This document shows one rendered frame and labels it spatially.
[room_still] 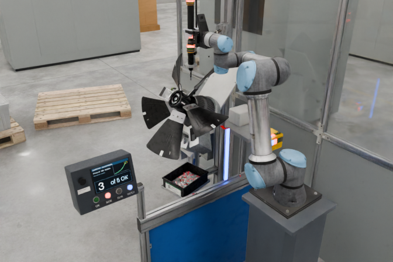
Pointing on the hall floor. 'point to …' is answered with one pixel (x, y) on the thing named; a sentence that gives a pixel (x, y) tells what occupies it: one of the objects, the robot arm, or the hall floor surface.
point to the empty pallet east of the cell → (80, 106)
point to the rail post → (144, 247)
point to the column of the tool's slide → (228, 18)
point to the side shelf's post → (242, 155)
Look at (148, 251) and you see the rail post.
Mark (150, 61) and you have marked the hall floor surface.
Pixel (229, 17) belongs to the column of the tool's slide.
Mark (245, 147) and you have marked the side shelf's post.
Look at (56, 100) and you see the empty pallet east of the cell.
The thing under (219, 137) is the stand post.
